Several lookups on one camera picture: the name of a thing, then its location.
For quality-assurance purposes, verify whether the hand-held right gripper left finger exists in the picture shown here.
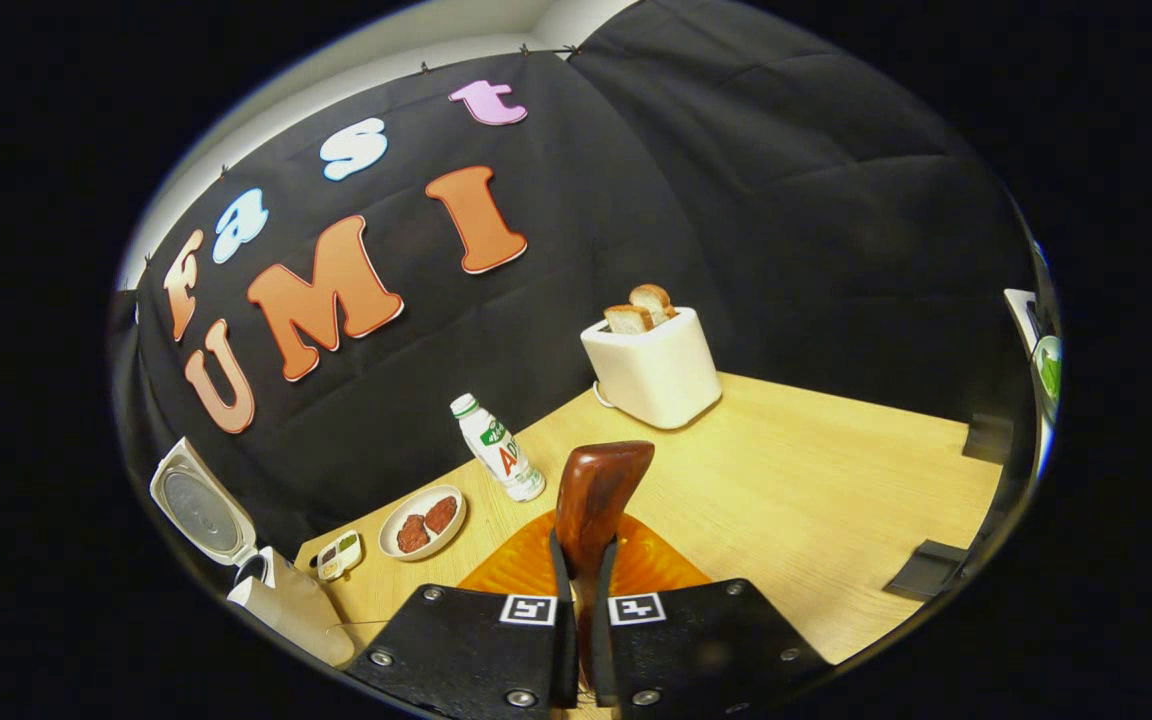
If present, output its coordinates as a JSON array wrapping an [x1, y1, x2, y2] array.
[[346, 510, 577, 713]]

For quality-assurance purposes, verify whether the white rice cooker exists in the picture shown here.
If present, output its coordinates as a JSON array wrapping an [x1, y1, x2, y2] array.
[[149, 436, 357, 669]]

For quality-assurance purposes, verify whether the white divided condiment dish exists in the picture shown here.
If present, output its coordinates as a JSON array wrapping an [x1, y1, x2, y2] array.
[[316, 529, 365, 584]]

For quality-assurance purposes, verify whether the black backdrop cloth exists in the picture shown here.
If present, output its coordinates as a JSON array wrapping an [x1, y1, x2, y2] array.
[[111, 0, 1057, 561]]

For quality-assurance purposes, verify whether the brown wooden spoon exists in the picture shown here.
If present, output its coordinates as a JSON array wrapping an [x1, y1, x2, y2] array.
[[554, 440, 657, 691]]

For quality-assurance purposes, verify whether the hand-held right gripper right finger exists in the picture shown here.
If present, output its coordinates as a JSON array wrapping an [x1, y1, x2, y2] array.
[[591, 512, 832, 720]]

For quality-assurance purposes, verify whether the white and green item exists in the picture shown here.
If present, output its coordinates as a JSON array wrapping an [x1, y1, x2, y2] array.
[[1002, 288, 1064, 403]]

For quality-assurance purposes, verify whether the white round plate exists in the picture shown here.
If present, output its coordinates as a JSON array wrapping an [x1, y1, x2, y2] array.
[[378, 484, 467, 562]]

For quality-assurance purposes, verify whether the black table bracket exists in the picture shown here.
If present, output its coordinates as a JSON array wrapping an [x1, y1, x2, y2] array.
[[884, 539, 969, 602], [963, 414, 1015, 465]]

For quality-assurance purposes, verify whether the white bottle green cap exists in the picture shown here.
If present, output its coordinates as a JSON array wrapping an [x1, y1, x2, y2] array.
[[449, 393, 547, 503]]

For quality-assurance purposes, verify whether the white toaster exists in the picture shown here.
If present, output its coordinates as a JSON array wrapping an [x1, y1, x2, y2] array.
[[580, 306, 723, 431]]

